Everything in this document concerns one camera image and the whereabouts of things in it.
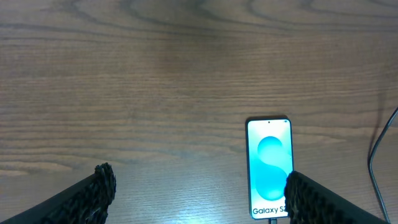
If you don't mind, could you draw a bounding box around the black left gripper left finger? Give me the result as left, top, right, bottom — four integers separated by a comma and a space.
3, 162, 116, 224

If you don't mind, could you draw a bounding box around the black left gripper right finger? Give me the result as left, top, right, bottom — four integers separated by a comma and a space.
284, 171, 387, 224

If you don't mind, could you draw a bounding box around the black USB charging cable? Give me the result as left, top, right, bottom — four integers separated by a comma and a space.
268, 107, 398, 224

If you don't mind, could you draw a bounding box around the blue Samsung Galaxy smartphone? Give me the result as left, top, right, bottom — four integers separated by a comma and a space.
245, 115, 294, 220

